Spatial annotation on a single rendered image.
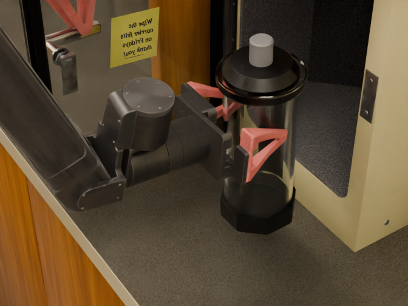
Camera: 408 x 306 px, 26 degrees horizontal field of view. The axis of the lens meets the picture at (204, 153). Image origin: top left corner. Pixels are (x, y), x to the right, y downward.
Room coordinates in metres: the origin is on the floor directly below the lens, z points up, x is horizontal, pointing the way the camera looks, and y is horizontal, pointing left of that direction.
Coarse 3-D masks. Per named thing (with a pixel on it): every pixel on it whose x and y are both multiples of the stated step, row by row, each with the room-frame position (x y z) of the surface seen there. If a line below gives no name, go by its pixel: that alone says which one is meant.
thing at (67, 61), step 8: (64, 56) 0.95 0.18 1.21; (72, 56) 0.96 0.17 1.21; (64, 64) 0.95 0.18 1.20; (72, 64) 0.95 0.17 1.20; (64, 72) 0.95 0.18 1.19; (72, 72) 0.95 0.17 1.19; (64, 80) 0.95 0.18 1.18; (72, 80) 0.95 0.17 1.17; (64, 88) 0.95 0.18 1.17; (72, 88) 0.95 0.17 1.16
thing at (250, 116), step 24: (216, 72) 0.87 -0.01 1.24; (240, 96) 0.83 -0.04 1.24; (264, 96) 0.82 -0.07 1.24; (240, 120) 0.84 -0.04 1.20; (264, 120) 0.83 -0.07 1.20; (288, 120) 0.84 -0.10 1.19; (264, 144) 0.83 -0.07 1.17; (288, 144) 0.84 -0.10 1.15; (264, 168) 0.83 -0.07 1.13; (288, 168) 0.84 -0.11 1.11; (240, 192) 0.84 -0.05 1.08; (264, 192) 0.83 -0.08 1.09; (288, 192) 0.85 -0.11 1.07; (264, 216) 0.83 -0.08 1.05
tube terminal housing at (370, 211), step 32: (384, 0) 0.88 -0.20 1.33; (384, 32) 0.87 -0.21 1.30; (384, 64) 0.87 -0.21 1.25; (384, 96) 0.87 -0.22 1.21; (384, 128) 0.88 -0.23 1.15; (352, 160) 0.89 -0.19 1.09; (384, 160) 0.88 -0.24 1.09; (320, 192) 0.94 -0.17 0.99; (352, 192) 0.88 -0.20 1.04; (384, 192) 0.89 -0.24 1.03; (352, 224) 0.88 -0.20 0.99; (384, 224) 0.89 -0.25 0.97
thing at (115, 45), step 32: (64, 0) 0.97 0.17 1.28; (96, 0) 1.00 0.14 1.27; (128, 0) 1.02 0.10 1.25; (160, 0) 1.05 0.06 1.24; (192, 0) 1.08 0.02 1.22; (64, 32) 0.97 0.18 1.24; (96, 32) 0.99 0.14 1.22; (128, 32) 1.02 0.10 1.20; (160, 32) 1.05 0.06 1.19; (192, 32) 1.08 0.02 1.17; (96, 64) 0.99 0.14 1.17; (128, 64) 1.02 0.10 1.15; (160, 64) 1.05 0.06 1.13; (192, 64) 1.08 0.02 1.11; (64, 96) 0.96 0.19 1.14; (96, 96) 0.99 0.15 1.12; (96, 128) 0.99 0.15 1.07
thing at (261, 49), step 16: (240, 48) 0.90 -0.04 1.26; (256, 48) 0.86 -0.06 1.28; (272, 48) 0.87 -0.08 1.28; (224, 64) 0.88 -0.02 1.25; (240, 64) 0.87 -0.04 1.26; (256, 64) 0.86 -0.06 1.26; (272, 64) 0.86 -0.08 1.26; (288, 64) 0.86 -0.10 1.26; (240, 80) 0.84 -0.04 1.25; (256, 80) 0.84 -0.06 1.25; (272, 80) 0.84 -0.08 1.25; (288, 80) 0.84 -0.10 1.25
